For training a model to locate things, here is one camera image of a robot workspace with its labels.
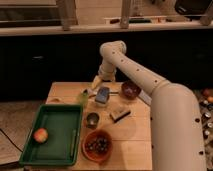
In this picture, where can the red yellow apple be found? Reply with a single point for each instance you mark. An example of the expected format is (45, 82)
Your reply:
(40, 135)

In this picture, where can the green plastic tray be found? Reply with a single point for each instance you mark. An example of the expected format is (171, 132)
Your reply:
(63, 125)

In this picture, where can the orange bowl with beads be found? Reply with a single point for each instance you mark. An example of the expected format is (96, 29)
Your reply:
(97, 146)

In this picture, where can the white paper cup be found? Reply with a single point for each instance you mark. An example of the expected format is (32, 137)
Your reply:
(102, 102)

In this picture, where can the blue sponge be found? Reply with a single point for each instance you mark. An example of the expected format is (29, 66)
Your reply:
(103, 92)

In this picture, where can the small metal cup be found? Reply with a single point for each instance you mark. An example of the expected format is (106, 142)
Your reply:
(92, 120)

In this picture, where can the white small object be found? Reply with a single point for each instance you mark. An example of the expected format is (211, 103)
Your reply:
(90, 92)

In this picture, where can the dark purple bowl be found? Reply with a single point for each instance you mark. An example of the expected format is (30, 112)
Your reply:
(130, 90)

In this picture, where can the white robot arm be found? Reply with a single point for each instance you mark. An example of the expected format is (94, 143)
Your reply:
(176, 127)

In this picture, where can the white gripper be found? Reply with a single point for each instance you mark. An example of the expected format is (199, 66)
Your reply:
(103, 75)

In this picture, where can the green pear toy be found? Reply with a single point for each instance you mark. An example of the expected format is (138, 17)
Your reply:
(82, 99)

